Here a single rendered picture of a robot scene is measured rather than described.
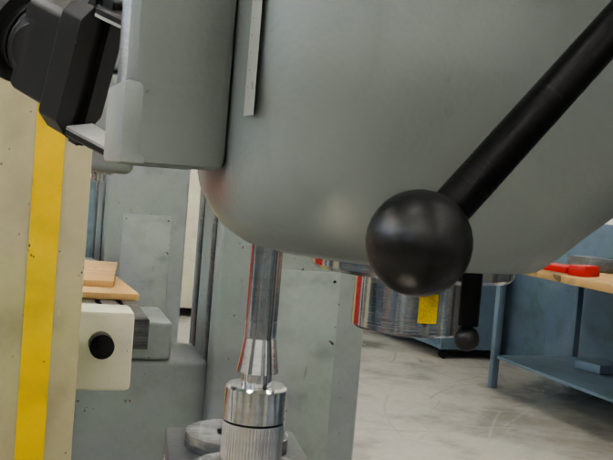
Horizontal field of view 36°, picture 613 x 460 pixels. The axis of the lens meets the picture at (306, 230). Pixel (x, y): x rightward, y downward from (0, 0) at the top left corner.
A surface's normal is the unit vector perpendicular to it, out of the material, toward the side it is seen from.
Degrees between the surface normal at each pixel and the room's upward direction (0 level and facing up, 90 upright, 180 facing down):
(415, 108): 117
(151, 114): 90
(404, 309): 90
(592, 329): 90
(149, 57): 90
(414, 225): 68
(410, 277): 125
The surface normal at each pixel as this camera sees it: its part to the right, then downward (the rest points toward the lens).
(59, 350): 0.34, 0.07
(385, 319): -0.45, 0.01
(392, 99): -0.15, 0.32
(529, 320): -0.94, -0.06
